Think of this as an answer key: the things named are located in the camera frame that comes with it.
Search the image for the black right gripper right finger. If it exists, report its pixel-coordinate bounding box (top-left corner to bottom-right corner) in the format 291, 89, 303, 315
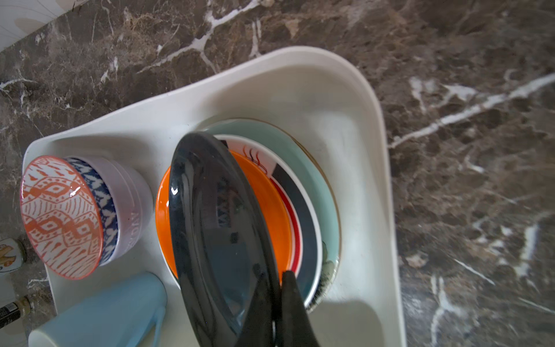
276, 270, 319, 347

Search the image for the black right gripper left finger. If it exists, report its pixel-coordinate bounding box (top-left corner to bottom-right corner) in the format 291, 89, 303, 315
235, 275, 274, 347

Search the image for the white green rimmed plate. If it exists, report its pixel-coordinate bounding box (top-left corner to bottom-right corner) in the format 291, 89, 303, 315
215, 134, 322, 308

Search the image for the black plate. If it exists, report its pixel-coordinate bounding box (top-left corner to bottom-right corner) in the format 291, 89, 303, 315
169, 132, 280, 346

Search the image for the orange plate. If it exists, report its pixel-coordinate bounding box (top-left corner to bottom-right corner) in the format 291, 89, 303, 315
155, 151, 300, 278

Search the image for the light blue ceramic mug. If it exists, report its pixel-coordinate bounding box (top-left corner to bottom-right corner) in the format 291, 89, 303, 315
28, 272, 168, 346

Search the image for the mint green flower plate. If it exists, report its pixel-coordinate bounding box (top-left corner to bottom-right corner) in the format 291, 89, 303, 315
206, 119, 341, 312

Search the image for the lavender ceramic bowl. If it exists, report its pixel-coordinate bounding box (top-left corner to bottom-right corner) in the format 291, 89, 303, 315
79, 156, 153, 263

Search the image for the red patterned bowl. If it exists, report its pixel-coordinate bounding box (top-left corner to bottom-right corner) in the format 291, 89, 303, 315
20, 156, 119, 280

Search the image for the white plastic bin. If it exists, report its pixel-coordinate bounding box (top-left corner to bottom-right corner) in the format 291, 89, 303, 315
23, 46, 406, 346

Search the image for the small dark cap bottle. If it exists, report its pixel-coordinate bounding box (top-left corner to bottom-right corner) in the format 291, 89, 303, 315
0, 296, 32, 328

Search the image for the green label drink bottle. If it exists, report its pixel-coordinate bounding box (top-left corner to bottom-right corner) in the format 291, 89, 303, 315
0, 238, 27, 273

